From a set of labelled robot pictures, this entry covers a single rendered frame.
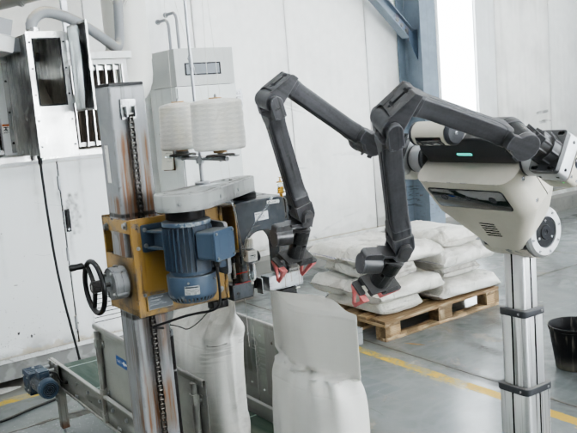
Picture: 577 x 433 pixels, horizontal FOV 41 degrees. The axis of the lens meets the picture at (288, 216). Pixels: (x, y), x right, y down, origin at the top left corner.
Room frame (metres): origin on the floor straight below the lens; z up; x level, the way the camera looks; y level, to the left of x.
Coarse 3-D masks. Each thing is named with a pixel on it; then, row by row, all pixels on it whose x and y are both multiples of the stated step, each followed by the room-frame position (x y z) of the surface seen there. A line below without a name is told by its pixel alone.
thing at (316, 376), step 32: (288, 320) 2.40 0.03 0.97; (320, 320) 2.29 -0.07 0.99; (352, 320) 2.21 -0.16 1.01; (288, 352) 2.43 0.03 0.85; (320, 352) 2.29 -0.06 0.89; (352, 352) 2.21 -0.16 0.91; (288, 384) 2.39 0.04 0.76; (320, 384) 2.26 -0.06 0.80; (352, 384) 2.26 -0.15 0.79; (288, 416) 2.40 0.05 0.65; (320, 416) 2.24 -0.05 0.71; (352, 416) 2.23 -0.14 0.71
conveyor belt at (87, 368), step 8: (80, 360) 4.03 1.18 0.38; (88, 360) 4.02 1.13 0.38; (96, 360) 4.01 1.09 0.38; (72, 368) 3.91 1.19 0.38; (80, 368) 3.90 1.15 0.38; (88, 368) 3.89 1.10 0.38; (96, 368) 3.88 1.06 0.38; (88, 376) 3.75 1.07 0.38; (96, 376) 3.74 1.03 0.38; (96, 384) 3.63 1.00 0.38; (256, 416) 3.07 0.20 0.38; (256, 424) 2.99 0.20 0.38; (264, 424) 2.98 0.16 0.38; (272, 424) 2.97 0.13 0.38; (256, 432) 2.91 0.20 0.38; (264, 432) 2.90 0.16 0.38; (272, 432) 2.90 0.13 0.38
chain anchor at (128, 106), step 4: (120, 100) 2.42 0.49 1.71; (124, 100) 2.43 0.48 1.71; (128, 100) 2.44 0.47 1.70; (132, 100) 2.45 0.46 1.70; (120, 104) 2.42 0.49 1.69; (124, 104) 2.42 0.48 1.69; (128, 104) 2.44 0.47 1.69; (132, 104) 2.44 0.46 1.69; (120, 108) 2.42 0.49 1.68; (124, 108) 2.42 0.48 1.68; (128, 108) 2.44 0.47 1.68; (132, 108) 2.44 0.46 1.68; (120, 112) 2.43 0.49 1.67; (124, 112) 2.43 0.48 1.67; (128, 112) 2.44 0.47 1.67; (132, 112) 2.44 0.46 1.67; (136, 112) 2.43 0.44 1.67; (124, 116) 2.43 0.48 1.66; (128, 116) 2.41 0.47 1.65; (136, 116) 2.45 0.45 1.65
